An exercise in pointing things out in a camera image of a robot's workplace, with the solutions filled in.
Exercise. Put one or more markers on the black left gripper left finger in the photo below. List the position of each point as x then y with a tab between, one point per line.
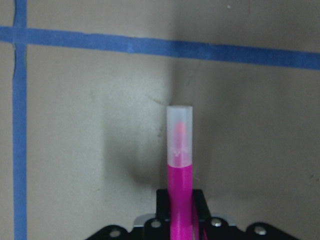
163	207

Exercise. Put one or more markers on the pink highlighter pen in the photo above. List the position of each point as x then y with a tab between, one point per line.
179	124

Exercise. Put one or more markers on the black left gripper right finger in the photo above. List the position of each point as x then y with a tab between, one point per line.
200	209

